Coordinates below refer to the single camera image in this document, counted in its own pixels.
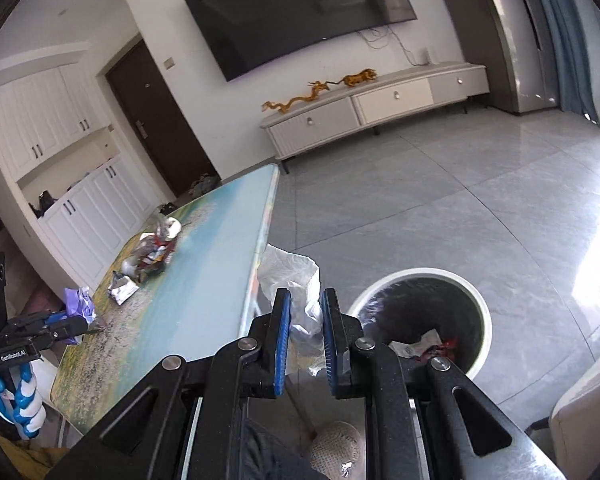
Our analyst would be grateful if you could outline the purple snack wrapper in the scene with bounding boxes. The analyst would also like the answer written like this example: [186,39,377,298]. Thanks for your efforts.
[64,286,97,333]

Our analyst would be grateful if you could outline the clear plastic bag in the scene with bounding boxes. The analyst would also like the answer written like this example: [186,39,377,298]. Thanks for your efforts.
[257,244,325,377]

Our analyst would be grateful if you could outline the white round trash bin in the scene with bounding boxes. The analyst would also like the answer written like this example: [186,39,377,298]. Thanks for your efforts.
[348,268,493,379]

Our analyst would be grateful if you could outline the silver foil wrapper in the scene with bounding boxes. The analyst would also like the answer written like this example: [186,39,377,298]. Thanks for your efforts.
[108,271,138,306]

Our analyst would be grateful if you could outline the white lower shoe cabinet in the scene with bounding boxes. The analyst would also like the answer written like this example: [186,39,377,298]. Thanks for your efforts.
[40,155,158,289]

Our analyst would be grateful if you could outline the red snack bag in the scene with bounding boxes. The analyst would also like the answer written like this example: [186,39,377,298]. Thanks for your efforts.
[121,214,182,283]

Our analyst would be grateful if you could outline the landscape print table mat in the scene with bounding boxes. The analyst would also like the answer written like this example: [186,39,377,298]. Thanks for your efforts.
[50,164,279,434]

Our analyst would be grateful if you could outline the black bag on shelf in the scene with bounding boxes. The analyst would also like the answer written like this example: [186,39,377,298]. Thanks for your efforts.
[29,190,56,219]

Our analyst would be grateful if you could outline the black shoes on floor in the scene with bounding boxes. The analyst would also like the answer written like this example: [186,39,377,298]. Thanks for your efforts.
[159,203,178,216]

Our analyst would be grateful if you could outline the grey slippers at door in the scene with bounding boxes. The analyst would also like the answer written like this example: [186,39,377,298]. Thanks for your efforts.
[188,174,220,200]

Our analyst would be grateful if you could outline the dark brown entrance door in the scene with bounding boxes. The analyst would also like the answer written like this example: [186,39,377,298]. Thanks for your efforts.
[106,40,220,196]

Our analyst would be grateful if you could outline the cream low tv cabinet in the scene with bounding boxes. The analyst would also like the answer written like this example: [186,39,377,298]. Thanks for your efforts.
[261,63,490,164]

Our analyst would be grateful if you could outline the golden dragon figurine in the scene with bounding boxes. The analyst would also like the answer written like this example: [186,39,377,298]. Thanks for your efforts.
[261,80,338,114]

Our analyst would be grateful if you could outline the golden tiger figurine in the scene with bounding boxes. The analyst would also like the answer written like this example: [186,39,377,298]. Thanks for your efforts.
[341,68,377,88]

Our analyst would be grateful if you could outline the white router on cabinet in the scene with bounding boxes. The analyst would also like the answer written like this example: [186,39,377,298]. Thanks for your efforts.
[424,47,439,65]

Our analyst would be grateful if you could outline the blue curtain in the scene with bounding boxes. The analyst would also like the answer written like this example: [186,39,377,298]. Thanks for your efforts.
[540,0,598,122]

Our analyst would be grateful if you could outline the grey tall refrigerator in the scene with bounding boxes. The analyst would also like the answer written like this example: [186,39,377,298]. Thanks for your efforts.
[444,0,559,115]

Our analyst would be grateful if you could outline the white upper wall cabinet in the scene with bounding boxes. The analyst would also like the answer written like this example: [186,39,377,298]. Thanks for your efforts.
[0,64,108,181]

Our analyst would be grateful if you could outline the wall light switch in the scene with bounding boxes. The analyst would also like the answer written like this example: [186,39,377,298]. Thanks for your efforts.
[163,58,175,70]

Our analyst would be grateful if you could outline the large black wall television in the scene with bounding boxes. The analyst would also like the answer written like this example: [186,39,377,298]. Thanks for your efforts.
[185,0,417,81]

